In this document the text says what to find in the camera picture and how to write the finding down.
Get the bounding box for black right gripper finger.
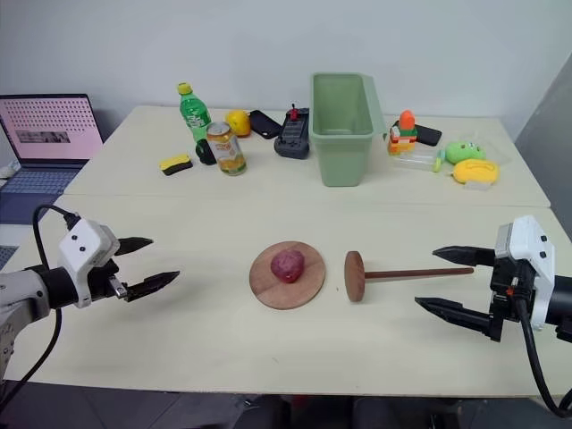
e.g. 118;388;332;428
414;296;495;337
431;245;497;270

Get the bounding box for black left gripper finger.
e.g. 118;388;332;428
114;236;155;257
125;270;181;304

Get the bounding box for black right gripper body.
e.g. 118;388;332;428
488;257;537;343

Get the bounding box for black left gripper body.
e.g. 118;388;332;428
86;258;131;305

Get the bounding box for wooden peg stand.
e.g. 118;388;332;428
343;250;475;304

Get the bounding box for yellow sponge toy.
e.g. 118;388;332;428
450;159;501;186

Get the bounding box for yellow and black sponge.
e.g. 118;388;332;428
158;152;195;177

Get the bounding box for green plush toy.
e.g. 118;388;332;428
443;140;487;164

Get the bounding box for clear bottle with green cap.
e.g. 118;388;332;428
392;148;447;173

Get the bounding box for round wooden base disc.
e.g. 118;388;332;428
248;240;328;310

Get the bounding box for small black round object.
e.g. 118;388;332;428
194;139;218;166

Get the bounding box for black phone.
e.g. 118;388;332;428
248;109;283;140
413;124;443;148

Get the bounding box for yellow drink can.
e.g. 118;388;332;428
206;121;248;177

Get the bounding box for purple red rounded lump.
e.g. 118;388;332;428
270;249;307;284

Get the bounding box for colourful toy brick figure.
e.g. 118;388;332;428
387;110;419;156

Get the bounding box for grey partition panel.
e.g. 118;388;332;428
512;56;572;209

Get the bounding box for green soda bottle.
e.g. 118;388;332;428
177;81;212;149

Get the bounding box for open laptop with pink screen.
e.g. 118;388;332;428
0;93;105;223

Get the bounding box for yellow toy fruit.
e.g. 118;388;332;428
224;109;252;138

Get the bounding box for green plastic bin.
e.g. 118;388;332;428
308;71;389;189

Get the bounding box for black controller with red stick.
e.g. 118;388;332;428
273;103;312;160

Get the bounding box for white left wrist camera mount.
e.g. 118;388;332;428
57;218;122;310

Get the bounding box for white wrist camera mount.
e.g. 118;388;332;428
57;218;122;310
494;214;558;332

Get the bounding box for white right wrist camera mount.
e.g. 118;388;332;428
494;214;558;332

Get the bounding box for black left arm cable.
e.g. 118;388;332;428
0;204;83;406

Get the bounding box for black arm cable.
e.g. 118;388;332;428
0;204;83;406
511;292;572;419

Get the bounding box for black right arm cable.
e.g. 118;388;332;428
511;292;572;419

